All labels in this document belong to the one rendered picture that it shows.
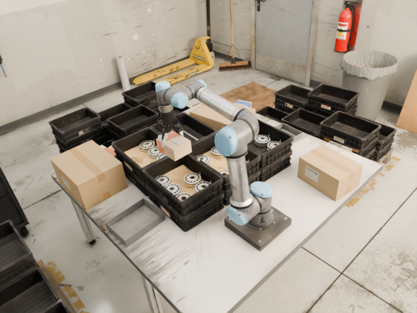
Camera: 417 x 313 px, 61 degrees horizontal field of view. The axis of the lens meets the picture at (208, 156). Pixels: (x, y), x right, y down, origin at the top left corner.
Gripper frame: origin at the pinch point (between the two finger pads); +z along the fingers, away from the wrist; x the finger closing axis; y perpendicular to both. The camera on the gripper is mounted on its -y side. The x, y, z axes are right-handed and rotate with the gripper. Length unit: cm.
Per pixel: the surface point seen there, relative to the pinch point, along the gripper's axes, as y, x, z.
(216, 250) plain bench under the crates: -46, 14, 40
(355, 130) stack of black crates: -24, -172, 61
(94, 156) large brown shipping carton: 52, 27, 19
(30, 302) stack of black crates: 25, 97, 72
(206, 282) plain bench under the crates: -56, 31, 40
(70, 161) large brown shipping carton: 59, 40, 19
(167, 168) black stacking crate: 11.6, -0.2, 23.7
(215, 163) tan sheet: -3.7, -26.1, 26.8
